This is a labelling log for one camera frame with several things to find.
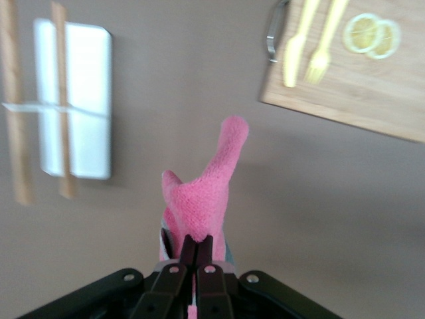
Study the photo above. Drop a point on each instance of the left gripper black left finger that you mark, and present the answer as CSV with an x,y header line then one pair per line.
x,y
166,292

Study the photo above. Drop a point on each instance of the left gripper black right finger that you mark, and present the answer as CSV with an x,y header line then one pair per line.
x,y
212,292

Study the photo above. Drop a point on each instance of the pink and grey cloth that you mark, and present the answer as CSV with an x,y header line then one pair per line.
x,y
206,199

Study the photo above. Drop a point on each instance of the brown leather table mat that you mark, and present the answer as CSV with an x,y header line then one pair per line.
x,y
299,199

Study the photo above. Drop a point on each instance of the brown wooden chopstick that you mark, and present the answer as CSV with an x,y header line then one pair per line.
x,y
15,149
61,66

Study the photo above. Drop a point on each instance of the white rectangular dish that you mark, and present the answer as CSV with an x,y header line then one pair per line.
x,y
86,99

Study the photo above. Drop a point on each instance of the thin silver chopstick rest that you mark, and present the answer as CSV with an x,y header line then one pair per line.
x,y
36,108

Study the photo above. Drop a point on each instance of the yellow plastic knife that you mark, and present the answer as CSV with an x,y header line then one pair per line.
x,y
292,56

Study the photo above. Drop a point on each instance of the bamboo cutting board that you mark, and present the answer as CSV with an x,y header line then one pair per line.
x,y
365,93

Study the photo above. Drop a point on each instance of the yellow plastic fork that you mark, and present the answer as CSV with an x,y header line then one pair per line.
x,y
317,63

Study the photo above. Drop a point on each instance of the whole-faced lemon slice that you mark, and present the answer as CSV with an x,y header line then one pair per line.
x,y
360,33

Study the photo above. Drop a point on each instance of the partly covered lemon slice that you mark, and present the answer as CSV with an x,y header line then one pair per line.
x,y
390,40

